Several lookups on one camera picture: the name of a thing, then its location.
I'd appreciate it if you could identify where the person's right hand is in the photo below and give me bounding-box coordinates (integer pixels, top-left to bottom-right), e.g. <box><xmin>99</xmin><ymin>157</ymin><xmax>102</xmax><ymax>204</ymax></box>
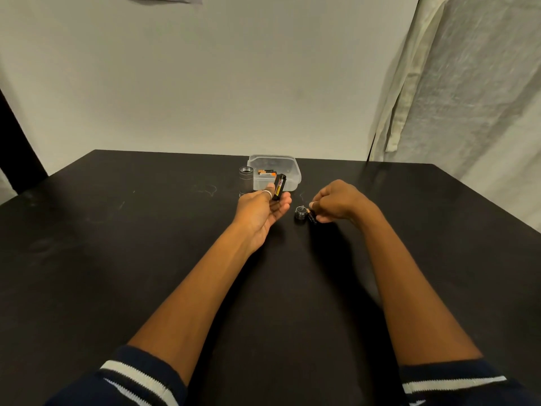
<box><xmin>308</xmin><ymin>179</ymin><xmax>383</xmax><ymax>231</ymax></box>

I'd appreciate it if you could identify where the clear plastic container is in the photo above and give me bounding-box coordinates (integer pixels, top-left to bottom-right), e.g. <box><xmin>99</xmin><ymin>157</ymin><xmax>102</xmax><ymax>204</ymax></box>
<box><xmin>247</xmin><ymin>154</ymin><xmax>302</xmax><ymax>192</ymax></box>

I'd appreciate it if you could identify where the white curtain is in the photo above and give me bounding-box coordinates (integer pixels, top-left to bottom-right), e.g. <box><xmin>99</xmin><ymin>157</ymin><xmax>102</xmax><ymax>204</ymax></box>
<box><xmin>367</xmin><ymin>0</ymin><xmax>541</xmax><ymax>233</ymax></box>

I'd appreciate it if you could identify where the navy striped sweater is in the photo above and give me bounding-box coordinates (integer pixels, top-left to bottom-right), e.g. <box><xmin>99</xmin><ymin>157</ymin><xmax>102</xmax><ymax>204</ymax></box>
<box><xmin>46</xmin><ymin>345</ymin><xmax>541</xmax><ymax>406</ymax></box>

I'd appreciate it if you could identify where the person's left hand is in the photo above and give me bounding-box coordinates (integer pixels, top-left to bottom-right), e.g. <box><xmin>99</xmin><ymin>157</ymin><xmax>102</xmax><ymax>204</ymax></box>
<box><xmin>231</xmin><ymin>183</ymin><xmax>293</xmax><ymax>254</ymax></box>

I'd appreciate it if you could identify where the grey metal flashlight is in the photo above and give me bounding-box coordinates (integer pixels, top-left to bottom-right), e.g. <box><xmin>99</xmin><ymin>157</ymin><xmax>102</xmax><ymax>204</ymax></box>
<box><xmin>238</xmin><ymin>166</ymin><xmax>255</xmax><ymax>196</ymax></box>

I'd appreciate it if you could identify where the black door frame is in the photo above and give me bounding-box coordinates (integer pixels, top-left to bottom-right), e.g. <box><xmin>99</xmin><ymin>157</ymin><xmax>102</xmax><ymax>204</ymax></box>
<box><xmin>0</xmin><ymin>88</ymin><xmax>48</xmax><ymax>195</ymax></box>

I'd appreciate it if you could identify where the person's left forearm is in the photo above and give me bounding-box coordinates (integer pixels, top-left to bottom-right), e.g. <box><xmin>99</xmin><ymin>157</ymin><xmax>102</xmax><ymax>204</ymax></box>
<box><xmin>127</xmin><ymin>226</ymin><xmax>259</xmax><ymax>387</ymax></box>

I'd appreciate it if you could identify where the person's right forearm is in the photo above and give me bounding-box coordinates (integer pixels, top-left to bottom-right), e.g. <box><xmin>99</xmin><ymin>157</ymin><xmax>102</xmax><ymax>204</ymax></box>
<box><xmin>357</xmin><ymin>211</ymin><xmax>484</xmax><ymax>368</ymax></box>

